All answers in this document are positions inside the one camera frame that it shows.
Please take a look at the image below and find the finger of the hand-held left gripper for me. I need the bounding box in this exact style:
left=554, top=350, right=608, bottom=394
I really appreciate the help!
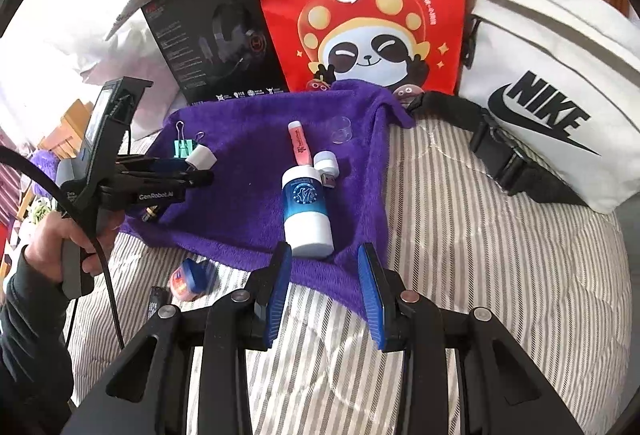
left=117, top=170, right=216, bottom=190
left=120, top=156, right=196, bottom=172

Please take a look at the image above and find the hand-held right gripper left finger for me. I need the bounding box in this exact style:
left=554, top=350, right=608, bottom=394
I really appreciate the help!
left=62, top=241, right=293, bottom=435

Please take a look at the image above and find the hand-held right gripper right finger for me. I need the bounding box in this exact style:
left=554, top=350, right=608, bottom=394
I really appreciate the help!
left=357, top=242, right=583, bottom=435

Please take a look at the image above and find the white charger plug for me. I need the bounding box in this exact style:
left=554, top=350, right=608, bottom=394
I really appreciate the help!
left=185, top=144, right=217, bottom=170

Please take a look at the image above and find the blue and white bottle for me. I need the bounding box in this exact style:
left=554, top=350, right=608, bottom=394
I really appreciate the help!
left=281, top=166, right=335, bottom=259

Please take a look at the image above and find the pink lip gloss tube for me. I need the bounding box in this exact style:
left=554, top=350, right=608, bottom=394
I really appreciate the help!
left=287, top=120, right=315, bottom=166

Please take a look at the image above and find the small white cylinder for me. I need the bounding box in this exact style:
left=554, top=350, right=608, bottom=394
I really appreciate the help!
left=313, top=151, right=340, bottom=190

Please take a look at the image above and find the person's left forearm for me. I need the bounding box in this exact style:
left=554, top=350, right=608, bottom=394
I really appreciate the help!
left=0, top=245, right=76, bottom=435

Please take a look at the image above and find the person's left hand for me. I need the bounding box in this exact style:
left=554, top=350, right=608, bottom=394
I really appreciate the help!
left=24, top=211, right=115, bottom=282

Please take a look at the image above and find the teal binder clip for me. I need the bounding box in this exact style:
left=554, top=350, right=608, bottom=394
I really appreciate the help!
left=172, top=119, right=207, bottom=162

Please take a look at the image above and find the wooden bedside table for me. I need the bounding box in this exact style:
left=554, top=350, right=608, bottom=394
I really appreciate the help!
left=37, top=99, right=96, bottom=160

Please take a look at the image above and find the purple towel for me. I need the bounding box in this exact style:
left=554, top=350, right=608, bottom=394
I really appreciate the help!
left=120, top=79, right=418, bottom=321

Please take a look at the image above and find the purple fluffy item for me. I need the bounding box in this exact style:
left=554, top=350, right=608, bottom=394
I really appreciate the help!
left=31, top=150, right=63, bottom=173

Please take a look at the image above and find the striped bedsheet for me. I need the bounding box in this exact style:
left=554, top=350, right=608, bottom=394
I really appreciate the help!
left=65, top=115, right=633, bottom=435

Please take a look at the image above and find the black headset box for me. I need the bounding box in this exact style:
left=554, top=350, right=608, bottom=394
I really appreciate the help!
left=141, top=0, right=291, bottom=104

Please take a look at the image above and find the clear plastic cap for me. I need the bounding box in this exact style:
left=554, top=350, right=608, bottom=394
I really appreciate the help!
left=327, top=116, right=355, bottom=144

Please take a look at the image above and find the red panda paper bag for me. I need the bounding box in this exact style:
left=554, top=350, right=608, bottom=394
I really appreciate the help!
left=236, top=0, right=463, bottom=96

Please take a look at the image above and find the white waist bag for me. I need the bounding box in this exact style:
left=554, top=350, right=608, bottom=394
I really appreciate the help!
left=410, top=0, right=640, bottom=216

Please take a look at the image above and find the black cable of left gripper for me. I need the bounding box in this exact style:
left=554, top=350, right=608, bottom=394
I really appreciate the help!
left=0, top=147, right=126, bottom=351

